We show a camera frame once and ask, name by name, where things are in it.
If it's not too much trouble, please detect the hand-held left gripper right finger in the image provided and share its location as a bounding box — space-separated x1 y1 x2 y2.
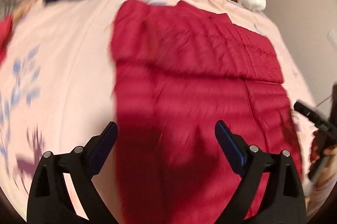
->
214 120 307 224

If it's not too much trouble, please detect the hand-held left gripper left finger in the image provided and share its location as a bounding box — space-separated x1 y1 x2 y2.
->
26 121 119 224

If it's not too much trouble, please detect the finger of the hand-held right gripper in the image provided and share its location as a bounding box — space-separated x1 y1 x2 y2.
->
293 101 337 133

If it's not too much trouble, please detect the dark red down jacket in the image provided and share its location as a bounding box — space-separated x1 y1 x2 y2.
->
110 0 303 224

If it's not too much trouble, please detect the person's right forearm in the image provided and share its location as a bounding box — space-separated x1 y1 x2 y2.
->
307 161 337 216

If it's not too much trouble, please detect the person's right hand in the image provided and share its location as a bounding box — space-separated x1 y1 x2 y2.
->
323 145 337 165

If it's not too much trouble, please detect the pink printed duvet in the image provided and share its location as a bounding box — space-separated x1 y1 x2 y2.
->
0 0 316 214

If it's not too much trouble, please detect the bright red down jacket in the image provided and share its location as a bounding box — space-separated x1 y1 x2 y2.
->
0 16 14 61

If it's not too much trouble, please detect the tan cloth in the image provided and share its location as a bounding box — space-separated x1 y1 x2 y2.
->
12 0 36 20

